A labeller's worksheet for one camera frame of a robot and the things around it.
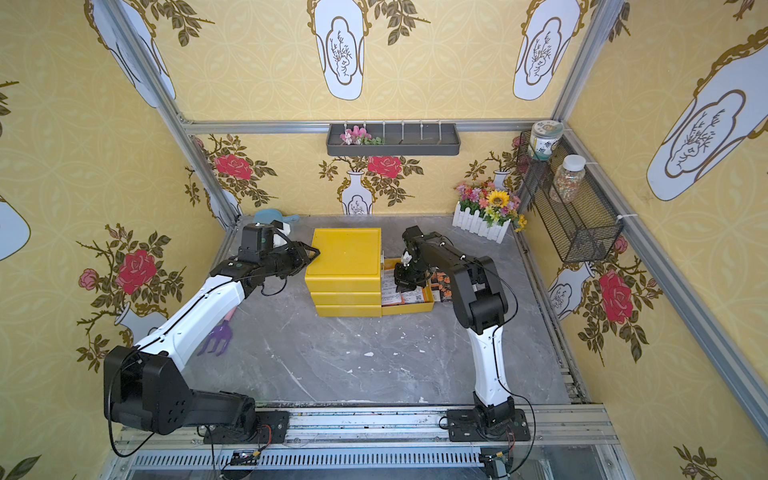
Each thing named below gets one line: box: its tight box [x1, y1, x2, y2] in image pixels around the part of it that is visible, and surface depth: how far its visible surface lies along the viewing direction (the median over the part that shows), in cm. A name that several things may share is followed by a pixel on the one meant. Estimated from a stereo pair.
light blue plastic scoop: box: [254, 208, 301, 224], surface depth 124 cm
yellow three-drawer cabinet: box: [304, 228, 384, 318], surface depth 85 cm
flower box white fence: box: [452, 180, 528, 244], surface depth 109 cm
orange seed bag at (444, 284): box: [437, 272, 453, 298], surface depth 100 cm
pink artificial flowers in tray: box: [339, 125, 383, 145], surface depth 89 cm
